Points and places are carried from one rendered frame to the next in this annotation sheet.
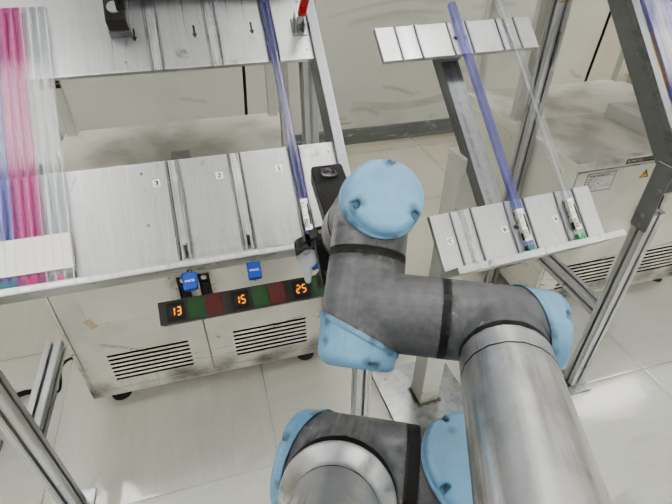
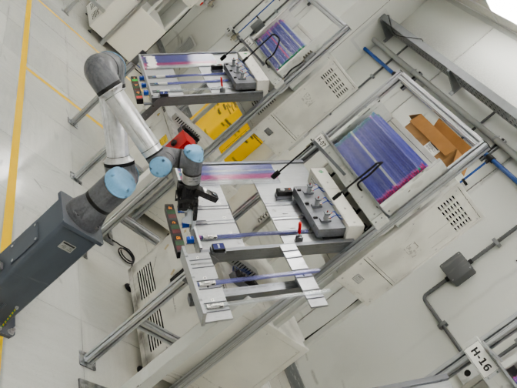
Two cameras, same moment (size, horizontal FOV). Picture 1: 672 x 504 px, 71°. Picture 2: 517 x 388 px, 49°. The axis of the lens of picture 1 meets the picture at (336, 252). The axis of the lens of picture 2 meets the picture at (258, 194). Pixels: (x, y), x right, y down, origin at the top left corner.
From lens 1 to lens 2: 212 cm
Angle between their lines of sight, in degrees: 65
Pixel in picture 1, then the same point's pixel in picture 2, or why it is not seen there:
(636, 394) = not seen: outside the picture
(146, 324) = (165, 266)
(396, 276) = (175, 153)
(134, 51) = (271, 200)
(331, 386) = (118, 369)
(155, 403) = (121, 296)
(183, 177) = (221, 209)
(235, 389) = not seen: hidden behind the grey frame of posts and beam
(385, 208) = (190, 147)
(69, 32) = (273, 187)
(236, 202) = (213, 220)
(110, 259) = not seen: hidden behind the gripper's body
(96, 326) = (165, 249)
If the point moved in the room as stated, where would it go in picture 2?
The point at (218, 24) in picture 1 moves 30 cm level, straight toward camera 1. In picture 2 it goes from (290, 219) to (250, 183)
